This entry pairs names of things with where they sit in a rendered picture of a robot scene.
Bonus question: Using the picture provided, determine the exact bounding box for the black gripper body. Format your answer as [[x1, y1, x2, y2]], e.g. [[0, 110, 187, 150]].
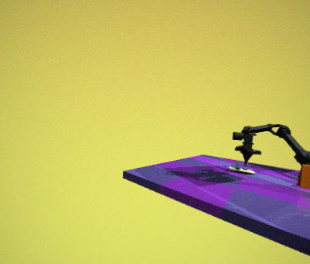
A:
[[241, 141, 261, 155]]

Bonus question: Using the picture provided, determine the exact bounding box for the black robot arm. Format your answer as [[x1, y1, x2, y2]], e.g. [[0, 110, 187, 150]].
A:
[[232, 124, 310, 166]]

